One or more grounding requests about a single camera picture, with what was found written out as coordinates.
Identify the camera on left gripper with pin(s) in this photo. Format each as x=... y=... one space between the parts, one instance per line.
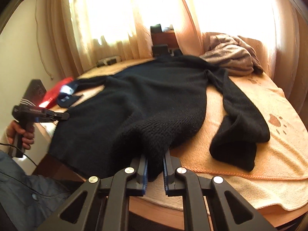
x=34 y=93

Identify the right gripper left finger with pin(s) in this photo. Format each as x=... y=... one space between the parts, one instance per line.
x=101 y=204

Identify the person's left hand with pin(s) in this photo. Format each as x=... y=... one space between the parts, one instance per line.
x=27 y=134

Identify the orange woven curtain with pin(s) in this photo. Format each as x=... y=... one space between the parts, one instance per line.
x=189 y=36

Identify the taupe knit sweater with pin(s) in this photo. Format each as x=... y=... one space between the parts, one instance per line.
x=233 y=54

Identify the dark box on nightstand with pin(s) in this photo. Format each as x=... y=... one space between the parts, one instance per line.
x=158 y=28

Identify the black box beside bed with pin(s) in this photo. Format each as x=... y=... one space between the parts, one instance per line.
x=160 y=50

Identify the red cloth on bed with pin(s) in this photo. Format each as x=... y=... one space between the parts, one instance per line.
x=50 y=98

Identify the cream ribbed left sleeve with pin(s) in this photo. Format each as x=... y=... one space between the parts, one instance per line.
x=4 y=146

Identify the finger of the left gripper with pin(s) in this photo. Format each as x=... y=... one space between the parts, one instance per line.
x=62 y=116

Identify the wooden nightstand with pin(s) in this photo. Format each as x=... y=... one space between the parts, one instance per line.
x=167 y=38

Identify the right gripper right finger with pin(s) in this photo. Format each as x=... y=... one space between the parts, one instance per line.
x=209 y=204

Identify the orange paw print blanket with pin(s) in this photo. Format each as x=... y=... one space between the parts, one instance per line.
x=279 y=176

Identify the cream lace curtain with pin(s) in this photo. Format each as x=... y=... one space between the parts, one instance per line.
x=86 y=31

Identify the right side cream curtain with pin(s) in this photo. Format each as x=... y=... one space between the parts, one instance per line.
x=291 y=54

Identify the white power strip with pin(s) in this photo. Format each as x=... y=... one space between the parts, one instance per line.
x=108 y=61

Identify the black knit sweater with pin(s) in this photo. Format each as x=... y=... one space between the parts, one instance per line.
x=149 y=108

